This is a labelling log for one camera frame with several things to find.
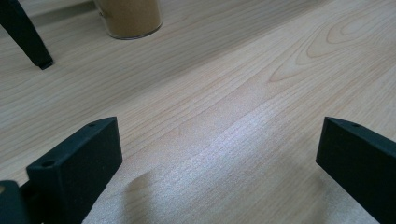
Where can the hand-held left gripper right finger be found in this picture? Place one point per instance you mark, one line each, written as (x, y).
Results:
(361, 161)

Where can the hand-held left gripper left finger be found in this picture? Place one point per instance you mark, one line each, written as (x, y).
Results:
(77, 168)

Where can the black stand leg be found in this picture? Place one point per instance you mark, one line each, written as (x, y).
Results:
(25, 34)

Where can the clear cup with brown contents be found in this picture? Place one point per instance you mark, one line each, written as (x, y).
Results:
(130, 17)

